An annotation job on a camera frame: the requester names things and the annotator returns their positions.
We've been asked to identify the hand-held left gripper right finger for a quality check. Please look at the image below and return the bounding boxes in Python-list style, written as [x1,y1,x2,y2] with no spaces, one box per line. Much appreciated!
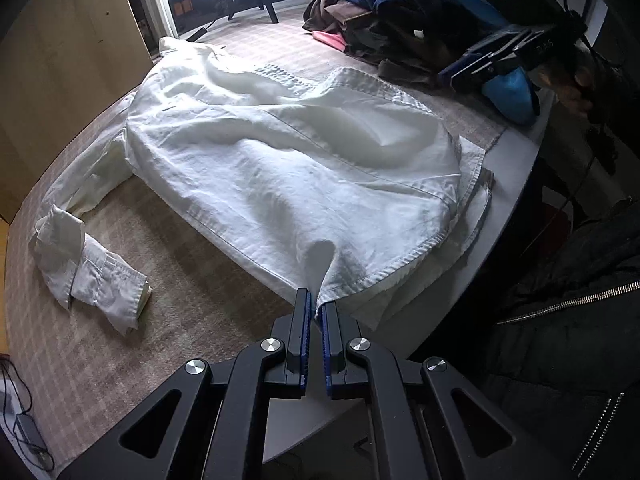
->
[320,302,576,480]

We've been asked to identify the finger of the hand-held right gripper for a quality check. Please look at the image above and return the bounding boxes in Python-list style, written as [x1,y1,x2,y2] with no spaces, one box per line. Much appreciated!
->
[439,49,531,93]
[465,27,531,63]

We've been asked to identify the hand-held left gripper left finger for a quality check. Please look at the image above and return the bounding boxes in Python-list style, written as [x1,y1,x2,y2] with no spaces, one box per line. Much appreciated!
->
[57,287,315,480]

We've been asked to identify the white shirt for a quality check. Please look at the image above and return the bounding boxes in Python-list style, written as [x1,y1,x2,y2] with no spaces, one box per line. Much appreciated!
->
[29,35,496,336]

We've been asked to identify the pile of dark clothes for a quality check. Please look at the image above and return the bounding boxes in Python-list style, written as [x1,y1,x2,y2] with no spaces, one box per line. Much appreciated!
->
[302,0,481,86]

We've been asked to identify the person's right hand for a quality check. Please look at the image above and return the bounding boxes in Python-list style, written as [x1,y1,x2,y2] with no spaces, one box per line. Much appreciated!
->
[530,47,601,121]

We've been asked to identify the blue cloth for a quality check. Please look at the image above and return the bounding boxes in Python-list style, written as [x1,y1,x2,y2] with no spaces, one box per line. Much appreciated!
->
[430,0,541,126]

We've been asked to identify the beige plaid table cloth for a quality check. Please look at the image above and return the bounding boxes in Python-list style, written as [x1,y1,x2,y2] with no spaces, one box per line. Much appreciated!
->
[0,25,511,471]

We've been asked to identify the pink cloth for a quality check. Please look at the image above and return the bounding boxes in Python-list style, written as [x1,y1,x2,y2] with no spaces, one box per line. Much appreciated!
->
[312,30,348,53]

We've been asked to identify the person's black jacket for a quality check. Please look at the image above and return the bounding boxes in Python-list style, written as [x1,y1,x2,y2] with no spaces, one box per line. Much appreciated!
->
[475,200,640,480]

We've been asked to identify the grey power adapter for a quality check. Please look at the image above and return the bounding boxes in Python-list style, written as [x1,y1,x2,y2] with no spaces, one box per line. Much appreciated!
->
[12,412,48,453]

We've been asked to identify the black adapter cables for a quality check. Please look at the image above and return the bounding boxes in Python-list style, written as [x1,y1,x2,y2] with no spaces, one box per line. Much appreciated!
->
[0,355,56,473]

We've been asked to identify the light wooden wall panel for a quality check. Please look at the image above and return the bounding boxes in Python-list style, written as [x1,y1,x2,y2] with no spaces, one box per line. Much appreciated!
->
[0,0,156,221]

